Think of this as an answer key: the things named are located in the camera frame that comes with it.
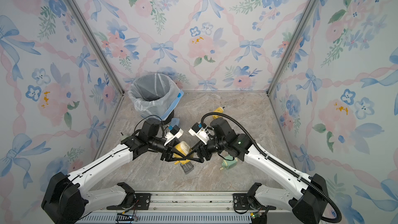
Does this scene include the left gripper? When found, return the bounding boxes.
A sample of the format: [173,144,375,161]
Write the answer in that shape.
[150,137,189,162]

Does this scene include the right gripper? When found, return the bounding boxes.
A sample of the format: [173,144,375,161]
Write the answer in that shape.
[185,136,227,162]

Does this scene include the yellow pencil sharpener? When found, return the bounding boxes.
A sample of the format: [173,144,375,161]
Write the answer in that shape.
[212,107,224,119]
[174,141,192,165]

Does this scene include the dark shavings tray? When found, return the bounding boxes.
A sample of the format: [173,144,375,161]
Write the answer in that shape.
[180,162,194,174]

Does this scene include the green pencil sharpener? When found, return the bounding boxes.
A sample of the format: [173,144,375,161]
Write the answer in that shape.
[220,155,238,170]
[121,133,131,142]

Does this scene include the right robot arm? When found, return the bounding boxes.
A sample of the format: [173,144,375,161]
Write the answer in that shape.
[189,118,329,224]

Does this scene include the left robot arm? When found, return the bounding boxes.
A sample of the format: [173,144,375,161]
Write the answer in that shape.
[41,118,193,224]

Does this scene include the blue pencil sharpener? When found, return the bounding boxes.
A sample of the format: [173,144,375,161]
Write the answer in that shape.
[170,117,180,128]

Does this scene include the black trash bin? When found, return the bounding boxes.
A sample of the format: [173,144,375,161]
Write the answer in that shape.
[166,111,175,122]

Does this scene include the clear trash bag blue band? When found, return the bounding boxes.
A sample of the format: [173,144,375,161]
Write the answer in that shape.
[127,73,184,123]

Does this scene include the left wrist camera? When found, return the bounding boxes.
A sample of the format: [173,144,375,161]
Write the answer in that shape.
[164,125,183,145]

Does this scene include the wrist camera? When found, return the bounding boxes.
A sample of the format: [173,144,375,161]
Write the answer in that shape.
[164,125,183,145]
[189,122,210,145]

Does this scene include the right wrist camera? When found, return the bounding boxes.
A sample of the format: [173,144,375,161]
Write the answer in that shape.
[189,122,210,145]

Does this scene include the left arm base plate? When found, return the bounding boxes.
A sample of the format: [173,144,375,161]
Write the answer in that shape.
[106,193,151,211]

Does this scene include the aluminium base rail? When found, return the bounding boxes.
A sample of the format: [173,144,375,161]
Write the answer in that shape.
[71,191,301,224]

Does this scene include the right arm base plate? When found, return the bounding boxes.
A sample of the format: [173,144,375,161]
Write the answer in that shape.
[232,193,276,213]

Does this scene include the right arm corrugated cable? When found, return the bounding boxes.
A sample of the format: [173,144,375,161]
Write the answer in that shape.
[200,111,343,224]

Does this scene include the left corner aluminium post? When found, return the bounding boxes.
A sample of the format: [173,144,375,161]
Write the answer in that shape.
[65,0,124,95]

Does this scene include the corner aluminium post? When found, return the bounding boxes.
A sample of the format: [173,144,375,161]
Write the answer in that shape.
[267,0,319,97]
[65,0,124,95]

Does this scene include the right corner aluminium post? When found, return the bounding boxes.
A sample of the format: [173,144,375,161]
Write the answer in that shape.
[267,0,319,97]

